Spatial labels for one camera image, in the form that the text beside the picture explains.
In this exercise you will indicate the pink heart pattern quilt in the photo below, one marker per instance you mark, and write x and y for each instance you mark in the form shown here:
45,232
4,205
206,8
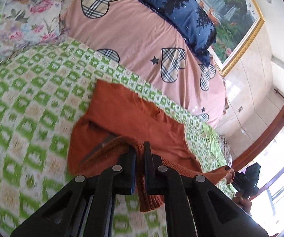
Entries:
131,34

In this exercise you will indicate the white floral pillow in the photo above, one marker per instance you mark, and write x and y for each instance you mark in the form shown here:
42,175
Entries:
29,22

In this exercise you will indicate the person's right hand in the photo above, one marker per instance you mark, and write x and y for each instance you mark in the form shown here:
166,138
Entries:
243,203

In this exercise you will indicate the gold framed landscape painting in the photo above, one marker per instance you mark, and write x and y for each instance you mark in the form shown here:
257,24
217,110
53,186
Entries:
237,23

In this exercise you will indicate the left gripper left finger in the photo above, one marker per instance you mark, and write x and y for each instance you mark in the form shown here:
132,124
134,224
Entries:
85,206

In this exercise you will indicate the rust orange knit sweater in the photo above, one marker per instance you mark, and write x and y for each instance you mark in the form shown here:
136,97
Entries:
117,119

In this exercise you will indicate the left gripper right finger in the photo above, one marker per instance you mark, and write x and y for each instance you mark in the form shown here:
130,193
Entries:
195,206

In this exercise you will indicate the wooden window frame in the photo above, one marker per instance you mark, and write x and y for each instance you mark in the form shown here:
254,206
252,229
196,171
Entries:
258,146

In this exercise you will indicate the navy blue starry pillow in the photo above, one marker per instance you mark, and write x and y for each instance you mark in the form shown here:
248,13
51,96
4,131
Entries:
191,21

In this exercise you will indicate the green checkered bed sheet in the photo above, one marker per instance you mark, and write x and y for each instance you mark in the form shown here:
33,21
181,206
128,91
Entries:
44,90

